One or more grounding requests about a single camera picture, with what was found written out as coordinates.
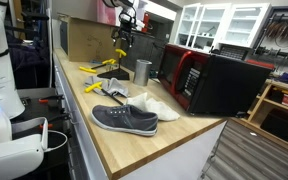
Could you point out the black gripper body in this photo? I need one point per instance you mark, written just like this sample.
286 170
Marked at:
127 19

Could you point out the yellow T-handle hex key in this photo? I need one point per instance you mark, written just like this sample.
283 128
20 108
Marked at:
122 54
99 87
87 69
104 63

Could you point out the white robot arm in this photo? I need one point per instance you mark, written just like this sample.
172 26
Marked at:
124 4

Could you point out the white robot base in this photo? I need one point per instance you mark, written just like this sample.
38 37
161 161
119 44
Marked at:
22 145

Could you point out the cardboard box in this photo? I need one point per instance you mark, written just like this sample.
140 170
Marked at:
88 40

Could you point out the black hex key stand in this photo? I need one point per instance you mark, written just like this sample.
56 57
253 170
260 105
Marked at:
119 74

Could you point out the metal cup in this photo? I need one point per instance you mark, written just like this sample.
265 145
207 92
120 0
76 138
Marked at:
142 71

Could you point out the grey cloth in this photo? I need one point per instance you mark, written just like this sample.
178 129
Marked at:
112 86

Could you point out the red black microwave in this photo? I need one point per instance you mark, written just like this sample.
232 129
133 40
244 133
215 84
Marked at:
207 83

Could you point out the dark grey sneaker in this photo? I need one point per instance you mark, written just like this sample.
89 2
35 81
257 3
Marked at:
126 118

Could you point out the white towel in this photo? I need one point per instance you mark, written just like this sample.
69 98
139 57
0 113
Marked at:
163 111

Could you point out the orange black clamp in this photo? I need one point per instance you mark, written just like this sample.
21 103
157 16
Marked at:
57 122
53 97

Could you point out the grey drawer cabinet front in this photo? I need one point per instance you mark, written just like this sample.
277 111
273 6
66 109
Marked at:
84 159

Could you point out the wooden shelf unit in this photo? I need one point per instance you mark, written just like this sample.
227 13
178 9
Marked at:
268 114

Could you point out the white wall cabinet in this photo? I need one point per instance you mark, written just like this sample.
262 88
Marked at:
206 26

